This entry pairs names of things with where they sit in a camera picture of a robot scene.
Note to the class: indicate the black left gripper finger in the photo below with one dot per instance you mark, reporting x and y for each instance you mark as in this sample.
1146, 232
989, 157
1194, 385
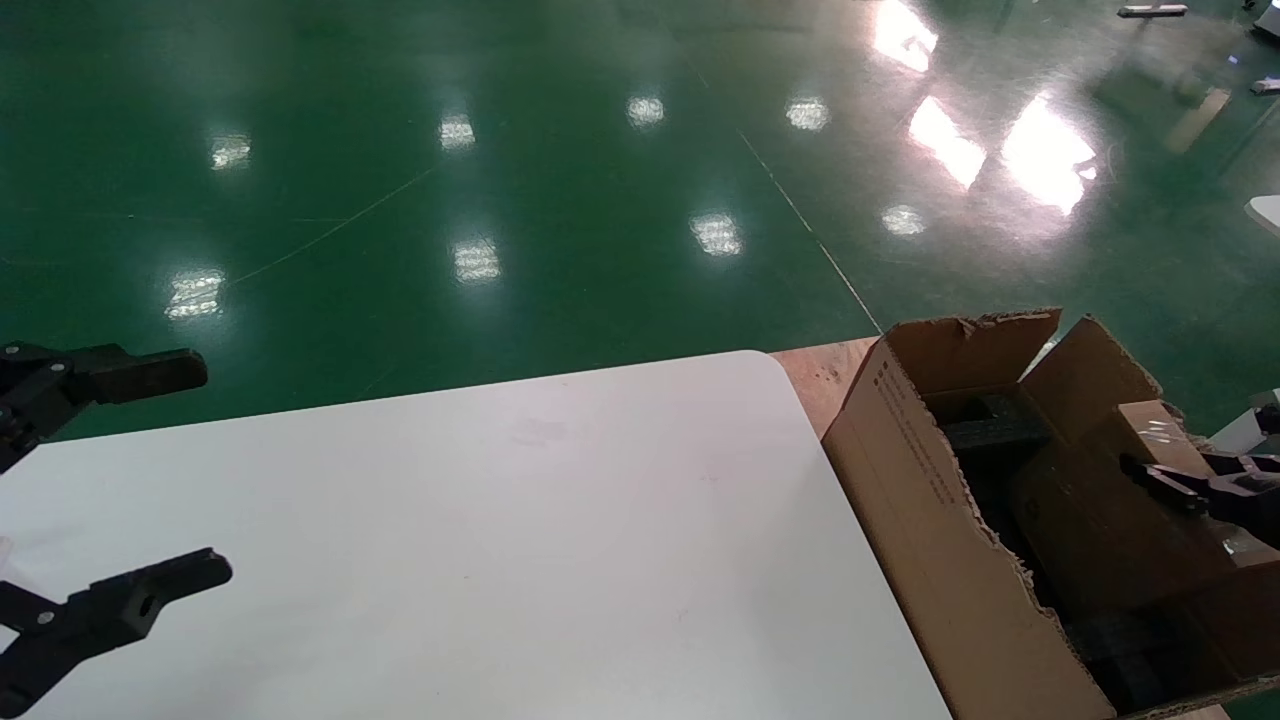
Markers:
120, 610
130, 375

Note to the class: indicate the white table with grey feet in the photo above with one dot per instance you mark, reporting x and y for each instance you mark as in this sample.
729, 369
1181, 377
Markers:
1150, 11

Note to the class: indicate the white table with plastic bag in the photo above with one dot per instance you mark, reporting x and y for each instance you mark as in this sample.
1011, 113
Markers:
1265, 215

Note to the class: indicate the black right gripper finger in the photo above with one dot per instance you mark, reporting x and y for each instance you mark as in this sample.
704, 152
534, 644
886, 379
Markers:
1230, 495

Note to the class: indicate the big open cardboard box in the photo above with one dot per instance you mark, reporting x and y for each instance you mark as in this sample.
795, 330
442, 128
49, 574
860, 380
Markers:
930, 520

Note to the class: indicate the black foam block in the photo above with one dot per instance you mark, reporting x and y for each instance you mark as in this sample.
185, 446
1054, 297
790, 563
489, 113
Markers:
995, 430

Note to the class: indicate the small cardboard box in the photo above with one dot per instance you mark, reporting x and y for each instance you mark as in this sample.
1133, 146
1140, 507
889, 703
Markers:
1100, 520

